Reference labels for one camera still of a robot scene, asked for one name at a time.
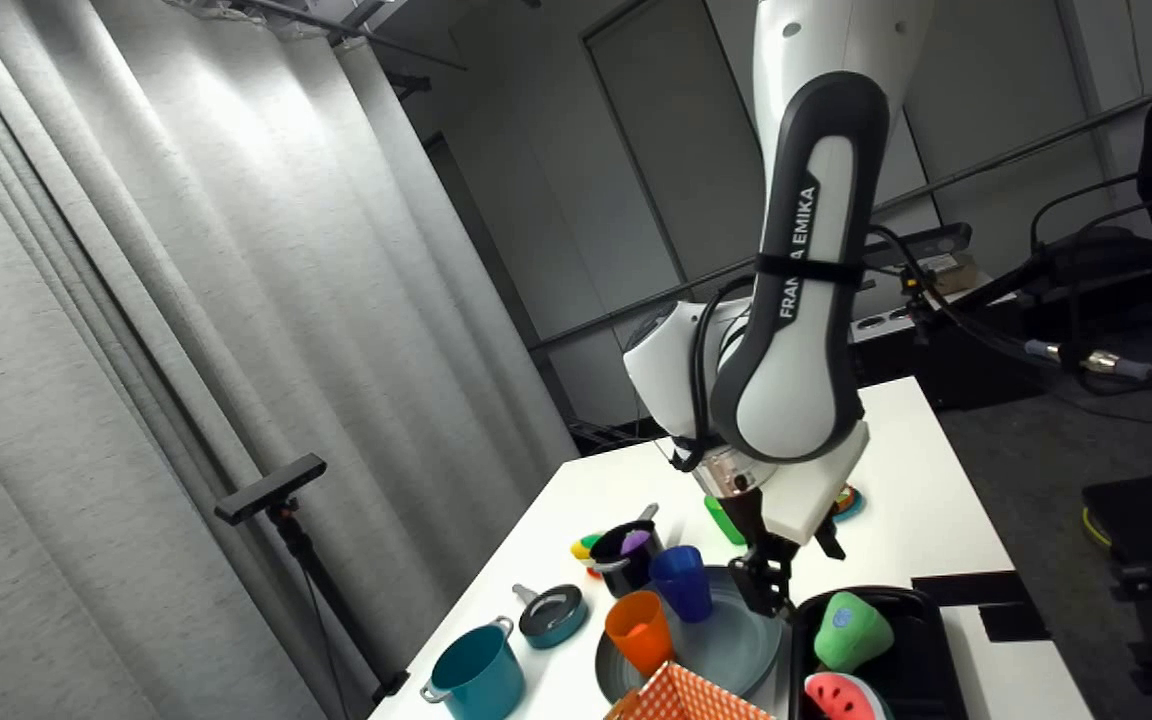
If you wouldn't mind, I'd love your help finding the orange checkered basket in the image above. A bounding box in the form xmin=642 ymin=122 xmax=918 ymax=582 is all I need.
xmin=603 ymin=663 xmax=772 ymax=720

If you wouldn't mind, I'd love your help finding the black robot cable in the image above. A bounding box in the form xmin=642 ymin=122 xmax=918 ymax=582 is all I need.
xmin=852 ymin=224 xmax=1152 ymax=472

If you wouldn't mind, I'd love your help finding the teal pot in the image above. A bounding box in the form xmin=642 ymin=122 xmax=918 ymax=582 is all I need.
xmin=419 ymin=617 xmax=524 ymax=720

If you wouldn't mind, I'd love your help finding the blue plastic cup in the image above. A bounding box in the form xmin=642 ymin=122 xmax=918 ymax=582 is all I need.
xmin=651 ymin=545 xmax=711 ymax=623

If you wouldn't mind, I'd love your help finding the black pot with toys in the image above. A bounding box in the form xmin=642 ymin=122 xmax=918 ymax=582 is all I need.
xmin=573 ymin=505 xmax=662 ymax=595

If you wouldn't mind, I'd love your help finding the watermelon slice plush toy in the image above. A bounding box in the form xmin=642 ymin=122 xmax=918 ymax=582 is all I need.
xmin=804 ymin=673 xmax=888 ymax=720

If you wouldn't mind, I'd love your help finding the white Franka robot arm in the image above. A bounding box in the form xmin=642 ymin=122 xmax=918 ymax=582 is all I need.
xmin=626 ymin=0 xmax=937 ymax=617

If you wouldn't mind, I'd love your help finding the orange plastic cup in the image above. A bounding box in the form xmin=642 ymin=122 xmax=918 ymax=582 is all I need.
xmin=603 ymin=591 xmax=672 ymax=675

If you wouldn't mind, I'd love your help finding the black camera tripod stand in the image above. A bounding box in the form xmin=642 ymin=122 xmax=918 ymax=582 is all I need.
xmin=212 ymin=452 xmax=378 ymax=689

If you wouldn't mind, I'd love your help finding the green plastic cup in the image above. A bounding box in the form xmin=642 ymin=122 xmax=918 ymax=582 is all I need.
xmin=706 ymin=496 xmax=750 ymax=549

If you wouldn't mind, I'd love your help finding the black oven tray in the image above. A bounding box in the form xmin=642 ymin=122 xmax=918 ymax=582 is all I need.
xmin=802 ymin=588 xmax=968 ymax=720

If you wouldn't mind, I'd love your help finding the toy burger on plate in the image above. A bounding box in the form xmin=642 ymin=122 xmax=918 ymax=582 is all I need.
xmin=833 ymin=482 xmax=865 ymax=519

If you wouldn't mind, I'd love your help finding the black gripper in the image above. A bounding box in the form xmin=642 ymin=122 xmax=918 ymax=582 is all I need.
xmin=721 ymin=490 xmax=795 ymax=617

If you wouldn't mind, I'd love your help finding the green pear plush toy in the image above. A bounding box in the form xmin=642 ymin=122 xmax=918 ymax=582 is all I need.
xmin=814 ymin=591 xmax=895 ymax=673

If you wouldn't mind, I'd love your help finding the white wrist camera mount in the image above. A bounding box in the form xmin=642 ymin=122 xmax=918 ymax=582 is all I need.
xmin=762 ymin=424 xmax=867 ymax=545

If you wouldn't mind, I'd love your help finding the grey round plate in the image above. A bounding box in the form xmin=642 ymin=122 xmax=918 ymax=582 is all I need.
xmin=591 ymin=562 xmax=794 ymax=708

